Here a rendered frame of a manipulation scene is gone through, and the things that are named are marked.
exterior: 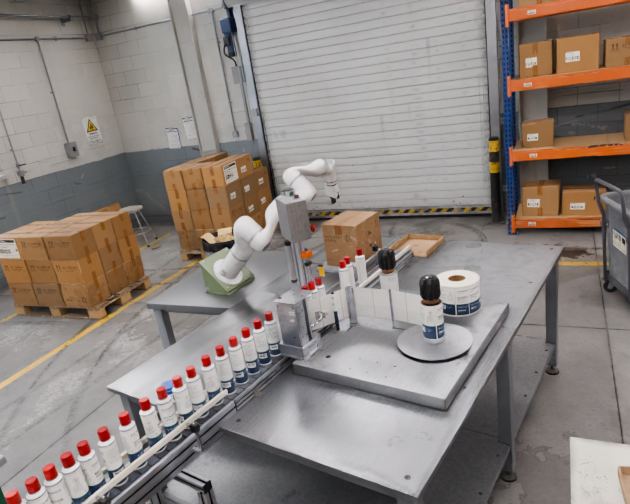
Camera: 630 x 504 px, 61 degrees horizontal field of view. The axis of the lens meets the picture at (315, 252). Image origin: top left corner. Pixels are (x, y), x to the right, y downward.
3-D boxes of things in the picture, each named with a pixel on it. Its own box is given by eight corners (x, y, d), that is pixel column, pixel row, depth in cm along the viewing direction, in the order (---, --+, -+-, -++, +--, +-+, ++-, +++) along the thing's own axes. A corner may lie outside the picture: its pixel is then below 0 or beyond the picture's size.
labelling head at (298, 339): (304, 361, 222) (294, 305, 214) (280, 355, 229) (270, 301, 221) (322, 344, 232) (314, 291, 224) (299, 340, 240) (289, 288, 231)
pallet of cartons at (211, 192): (238, 261, 634) (218, 166, 597) (180, 261, 667) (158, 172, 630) (280, 229, 738) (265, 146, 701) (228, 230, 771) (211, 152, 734)
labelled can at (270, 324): (277, 358, 228) (269, 315, 221) (268, 356, 231) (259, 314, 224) (284, 352, 232) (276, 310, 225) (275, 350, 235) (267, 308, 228)
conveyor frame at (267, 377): (236, 411, 205) (234, 400, 203) (216, 404, 211) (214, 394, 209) (414, 257, 329) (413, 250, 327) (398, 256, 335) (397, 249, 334)
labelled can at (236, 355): (243, 387, 211) (232, 341, 204) (233, 384, 214) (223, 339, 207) (251, 380, 215) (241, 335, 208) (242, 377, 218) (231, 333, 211)
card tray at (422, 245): (426, 257, 326) (426, 251, 325) (388, 254, 341) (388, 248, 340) (444, 241, 349) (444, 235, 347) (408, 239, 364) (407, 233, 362)
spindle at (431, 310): (440, 346, 214) (435, 281, 205) (420, 343, 220) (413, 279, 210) (448, 336, 221) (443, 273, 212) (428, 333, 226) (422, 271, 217)
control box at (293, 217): (292, 244, 243) (285, 204, 236) (281, 235, 258) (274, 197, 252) (312, 238, 246) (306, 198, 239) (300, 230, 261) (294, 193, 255)
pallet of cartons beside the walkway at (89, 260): (153, 286, 596) (132, 210, 567) (99, 321, 525) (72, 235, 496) (74, 284, 645) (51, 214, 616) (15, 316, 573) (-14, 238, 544)
